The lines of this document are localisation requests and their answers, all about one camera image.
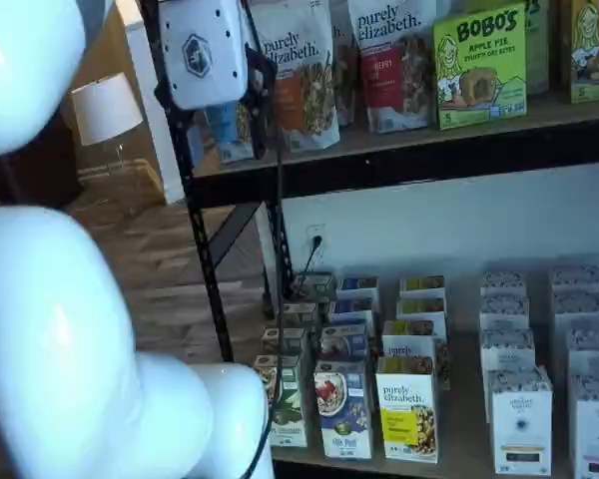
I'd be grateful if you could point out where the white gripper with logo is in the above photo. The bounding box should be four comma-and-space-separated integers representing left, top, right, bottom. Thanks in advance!
152, 0, 275, 162

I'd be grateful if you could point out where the white shade lamp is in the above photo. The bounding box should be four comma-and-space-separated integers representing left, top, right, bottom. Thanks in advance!
71, 72, 146, 217

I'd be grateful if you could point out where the yellow white granola box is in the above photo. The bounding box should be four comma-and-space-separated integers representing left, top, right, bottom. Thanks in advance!
381, 318, 451, 390
375, 356, 439, 464
396, 297, 448, 323
398, 275, 448, 300

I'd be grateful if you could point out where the blue purely elizabeth granola pouch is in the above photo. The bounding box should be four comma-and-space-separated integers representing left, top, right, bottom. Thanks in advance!
199, 102, 257, 166

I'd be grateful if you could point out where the blue white cereal box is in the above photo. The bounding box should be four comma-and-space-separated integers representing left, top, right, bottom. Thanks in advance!
313, 359, 375, 460
328, 297, 375, 325
320, 323, 370, 363
336, 275, 380, 300

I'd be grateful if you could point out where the black metal shelf rack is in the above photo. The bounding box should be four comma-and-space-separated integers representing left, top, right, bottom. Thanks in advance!
137, 0, 599, 479

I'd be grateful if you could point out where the black power cord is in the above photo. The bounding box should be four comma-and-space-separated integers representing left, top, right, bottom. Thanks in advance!
294, 235, 325, 300

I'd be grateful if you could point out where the white box with pink label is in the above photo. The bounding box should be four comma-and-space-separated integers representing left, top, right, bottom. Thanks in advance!
548, 266, 599, 295
564, 328, 599, 379
551, 291, 599, 385
567, 373, 599, 479

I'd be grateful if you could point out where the green Bobo's snack box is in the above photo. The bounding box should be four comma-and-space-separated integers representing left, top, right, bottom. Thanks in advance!
523, 0, 550, 96

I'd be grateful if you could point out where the white wall outlet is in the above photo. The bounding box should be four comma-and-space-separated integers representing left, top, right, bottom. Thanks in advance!
306, 224, 328, 268

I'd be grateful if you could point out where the white box with dark label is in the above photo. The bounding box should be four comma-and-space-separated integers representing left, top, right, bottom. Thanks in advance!
480, 270, 527, 298
478, 328, 536, 423
478, 294, 530, 333
487, 366, 554, 475

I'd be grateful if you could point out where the red purely elizabeth granola pouch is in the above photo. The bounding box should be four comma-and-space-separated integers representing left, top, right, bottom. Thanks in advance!
347, 0, 438, 135

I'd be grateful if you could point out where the green Bobo's apple pie box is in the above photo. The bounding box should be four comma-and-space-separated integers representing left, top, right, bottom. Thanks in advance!
432, 2, 529, 132

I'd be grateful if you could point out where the orange green Bobo's box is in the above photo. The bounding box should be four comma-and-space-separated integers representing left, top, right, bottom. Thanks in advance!
561, 0, 599, 105

